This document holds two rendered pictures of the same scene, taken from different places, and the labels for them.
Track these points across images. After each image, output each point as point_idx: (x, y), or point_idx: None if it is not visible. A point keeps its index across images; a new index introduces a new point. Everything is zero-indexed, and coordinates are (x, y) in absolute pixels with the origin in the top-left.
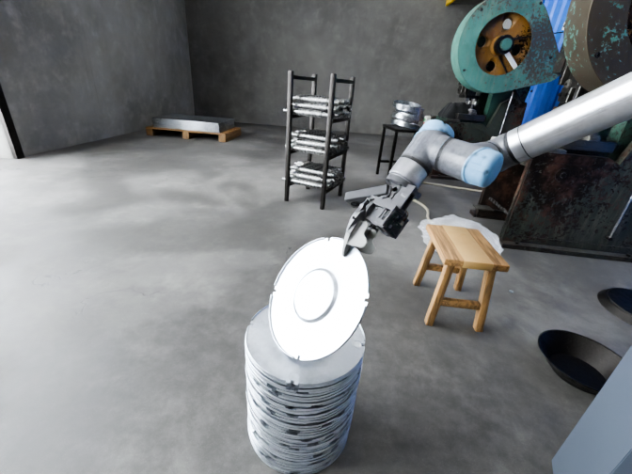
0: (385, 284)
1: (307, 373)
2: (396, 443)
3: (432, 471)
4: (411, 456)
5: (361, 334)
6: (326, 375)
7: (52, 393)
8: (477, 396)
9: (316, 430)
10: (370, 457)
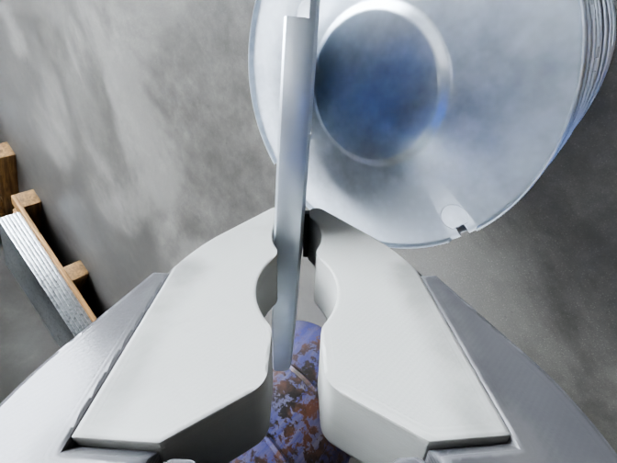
0: None
1: (311, 178)
2: (587, 224)
3: (579, 286)
4: (581, 253)
5: (499, 208)
6: (335, 209)
7: None
8: None
9: None
10: (523, 198)
